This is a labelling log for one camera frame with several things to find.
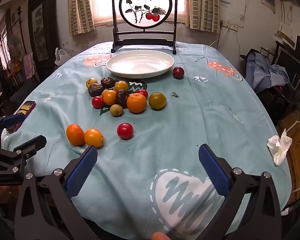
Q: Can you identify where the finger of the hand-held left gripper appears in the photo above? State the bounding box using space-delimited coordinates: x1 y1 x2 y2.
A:
0 113 26 140
0 135 47 173

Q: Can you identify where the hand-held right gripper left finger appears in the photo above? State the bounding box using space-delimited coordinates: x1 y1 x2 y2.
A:
14 145 98 240

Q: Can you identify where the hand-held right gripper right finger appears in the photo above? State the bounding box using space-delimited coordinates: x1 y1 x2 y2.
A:
198 144 283 240

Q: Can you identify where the yellow-orange tangerine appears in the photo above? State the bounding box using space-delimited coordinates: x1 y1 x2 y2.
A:
84 128 105 148

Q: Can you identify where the small orange tangerine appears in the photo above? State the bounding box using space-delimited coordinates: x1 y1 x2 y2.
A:
66 124 85 147
102 89 117 106

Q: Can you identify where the dark passion fruit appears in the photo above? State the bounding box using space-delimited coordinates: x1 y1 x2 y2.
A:
88 83 105 97
101 77 116 89
115 89 130 109

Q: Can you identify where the large orange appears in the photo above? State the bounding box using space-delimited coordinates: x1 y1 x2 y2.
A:
126 93 147 114

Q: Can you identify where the green-yellow tangerine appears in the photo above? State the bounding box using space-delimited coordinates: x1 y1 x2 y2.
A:
148 92 167 110

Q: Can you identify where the dark red plum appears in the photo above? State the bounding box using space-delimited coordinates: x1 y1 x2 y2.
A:
172 66 185 80

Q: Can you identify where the white oval plate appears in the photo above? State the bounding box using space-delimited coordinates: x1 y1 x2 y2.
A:
106 50 175 79

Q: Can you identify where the dark red smartphone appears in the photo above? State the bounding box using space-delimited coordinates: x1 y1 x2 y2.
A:
6 100 37 134

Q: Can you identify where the pink hanging cloth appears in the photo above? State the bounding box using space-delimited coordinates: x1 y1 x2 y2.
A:
23 52 35 80

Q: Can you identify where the light blue printed tablecloth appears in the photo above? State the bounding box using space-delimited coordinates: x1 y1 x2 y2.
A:
1 41 293 240

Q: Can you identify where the crumpled white tissue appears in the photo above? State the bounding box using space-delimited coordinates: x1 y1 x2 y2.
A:
267 129 293 166

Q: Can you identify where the small yellow-green plum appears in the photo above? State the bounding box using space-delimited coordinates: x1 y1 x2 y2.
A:
110 104 124 117

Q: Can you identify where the white plastic bag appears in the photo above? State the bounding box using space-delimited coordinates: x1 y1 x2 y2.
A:
54 47 72 67

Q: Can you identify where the orange tomato on table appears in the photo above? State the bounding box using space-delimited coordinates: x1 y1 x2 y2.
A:
114 80 129 92

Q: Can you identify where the pile of blue clothes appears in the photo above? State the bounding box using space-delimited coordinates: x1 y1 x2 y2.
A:
245 50 290 93

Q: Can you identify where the brick pattern curtain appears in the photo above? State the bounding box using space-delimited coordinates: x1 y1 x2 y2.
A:
186 0 220 33
68 0 95 37

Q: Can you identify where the black monitor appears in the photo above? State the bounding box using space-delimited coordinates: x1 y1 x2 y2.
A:
275 42 300 85

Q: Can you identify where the black chair with painted disc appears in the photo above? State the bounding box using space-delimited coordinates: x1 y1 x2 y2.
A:
111 0 178 55

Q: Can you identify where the dark framed wall painting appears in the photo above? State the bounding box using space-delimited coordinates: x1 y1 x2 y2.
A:
27 0 58 68

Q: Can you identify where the white wall power strip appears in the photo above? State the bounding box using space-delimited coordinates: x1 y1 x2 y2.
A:
220 21 238 32

